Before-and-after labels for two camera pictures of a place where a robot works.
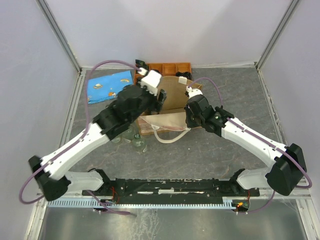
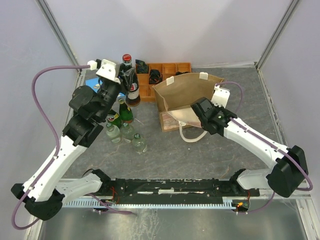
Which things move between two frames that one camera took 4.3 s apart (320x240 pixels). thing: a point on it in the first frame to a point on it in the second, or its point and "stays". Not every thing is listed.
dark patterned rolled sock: (140, 63) stays
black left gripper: (156, 105) to (127, 77)
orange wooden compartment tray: (166, 69) stays
